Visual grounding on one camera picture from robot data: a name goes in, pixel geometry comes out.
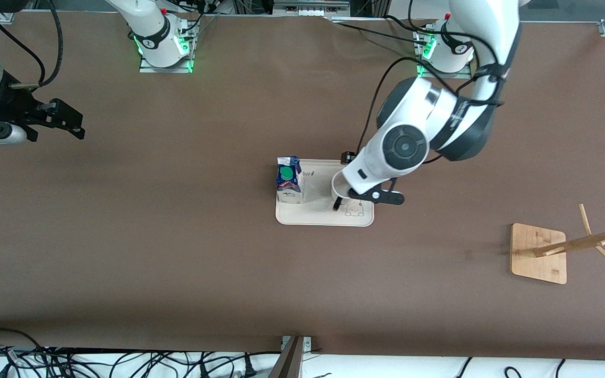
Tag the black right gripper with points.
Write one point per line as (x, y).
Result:
(4, 107)

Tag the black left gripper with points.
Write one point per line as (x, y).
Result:
(337, 203)

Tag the white smiley face mug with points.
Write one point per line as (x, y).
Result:
(337, 188)

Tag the blue white milk carton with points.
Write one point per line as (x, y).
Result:
(289, 189)

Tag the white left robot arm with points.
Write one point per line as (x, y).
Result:
(407, 136)

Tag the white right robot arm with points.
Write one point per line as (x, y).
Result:
(151, 31)

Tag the cream rabbit print tray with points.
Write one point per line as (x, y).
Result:
(318, 212)

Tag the grey power strip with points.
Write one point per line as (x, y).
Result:
(310, 6)

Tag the wooden mug rack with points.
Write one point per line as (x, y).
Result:
(533, 257)

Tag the aluminium profile bar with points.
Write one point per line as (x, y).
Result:
(288, 362)

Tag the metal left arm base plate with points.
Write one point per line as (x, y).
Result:
(422, 71)

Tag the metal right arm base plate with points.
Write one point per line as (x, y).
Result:
(184, 60)

